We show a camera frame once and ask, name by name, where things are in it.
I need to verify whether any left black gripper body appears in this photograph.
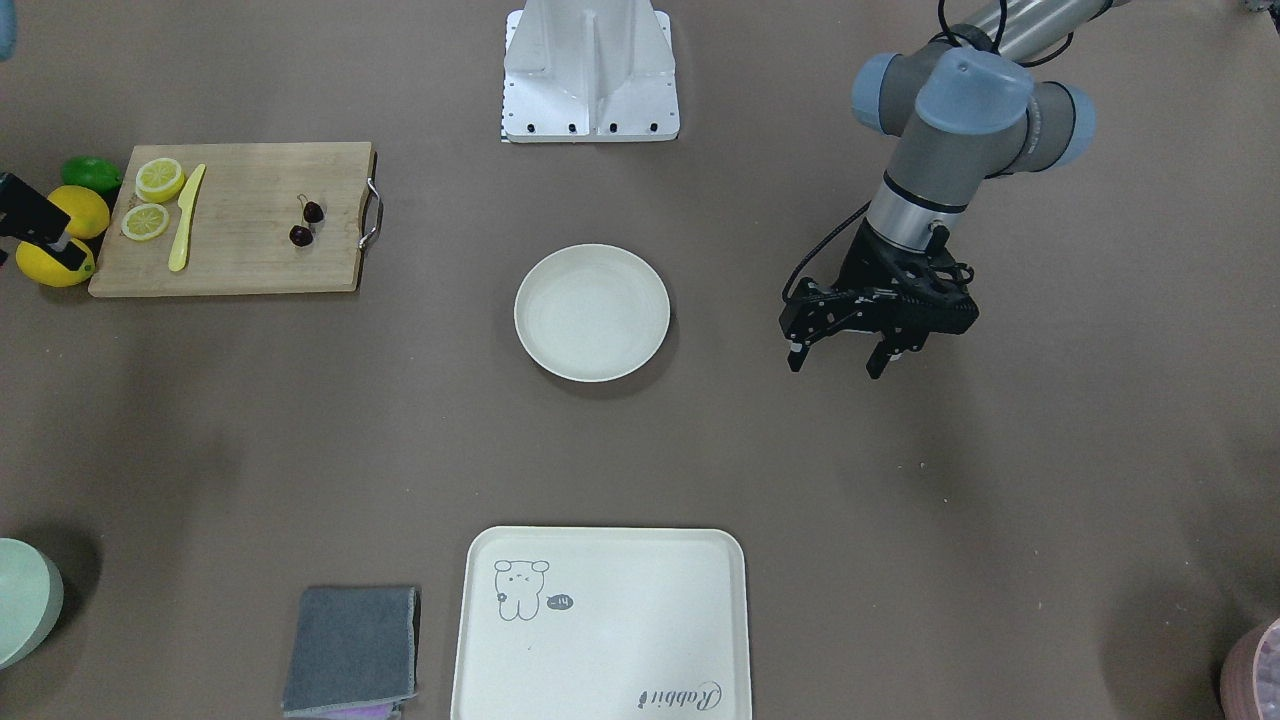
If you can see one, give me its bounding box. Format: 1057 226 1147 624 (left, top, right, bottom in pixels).
780 218 980 354

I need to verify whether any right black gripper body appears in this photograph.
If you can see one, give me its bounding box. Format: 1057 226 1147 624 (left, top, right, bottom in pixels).
1 172 70 251

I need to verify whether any white speckled plate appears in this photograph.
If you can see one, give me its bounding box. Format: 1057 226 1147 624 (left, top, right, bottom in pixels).
513 243 672 383

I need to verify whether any dark red cherry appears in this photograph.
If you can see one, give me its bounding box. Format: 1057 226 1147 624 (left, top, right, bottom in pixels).
288 224 315 247
297 193 325 225

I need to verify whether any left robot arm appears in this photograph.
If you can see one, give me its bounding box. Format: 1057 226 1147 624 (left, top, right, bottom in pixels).
780 1 1114 378

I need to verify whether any cream rectangular tray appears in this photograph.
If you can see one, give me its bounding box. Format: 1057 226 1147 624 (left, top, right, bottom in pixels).
451 527 754 719

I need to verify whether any yellow lemon outer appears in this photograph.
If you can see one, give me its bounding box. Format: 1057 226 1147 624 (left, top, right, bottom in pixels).
14 238 99 288

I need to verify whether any yellow lemon near lime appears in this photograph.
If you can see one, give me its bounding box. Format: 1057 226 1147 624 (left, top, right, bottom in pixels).
46 184 111 240

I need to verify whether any lemon slice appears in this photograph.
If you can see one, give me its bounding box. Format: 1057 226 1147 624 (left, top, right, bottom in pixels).
120 202 172 243
134 158 186 205

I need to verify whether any green lime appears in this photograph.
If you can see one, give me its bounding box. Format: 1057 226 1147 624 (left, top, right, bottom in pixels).
60 155 123 195

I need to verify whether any yellow plastic knife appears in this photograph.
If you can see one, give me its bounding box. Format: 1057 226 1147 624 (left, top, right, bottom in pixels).
166 163 207 273

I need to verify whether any wooden cutting board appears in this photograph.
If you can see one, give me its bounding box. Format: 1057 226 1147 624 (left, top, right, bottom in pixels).
88 141 381 299

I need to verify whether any mint green bowl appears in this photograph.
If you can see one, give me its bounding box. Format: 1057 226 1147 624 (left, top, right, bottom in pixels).
1 538 64 669

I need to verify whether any grey folded cloth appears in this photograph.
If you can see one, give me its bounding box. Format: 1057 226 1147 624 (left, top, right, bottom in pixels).
282 585 419 719

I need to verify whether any pink bowl with ice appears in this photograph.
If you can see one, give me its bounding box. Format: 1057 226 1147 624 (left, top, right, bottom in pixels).
1219 619 1279 719

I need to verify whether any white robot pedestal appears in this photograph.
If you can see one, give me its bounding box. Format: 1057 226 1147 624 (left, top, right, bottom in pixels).
500 1 681 143

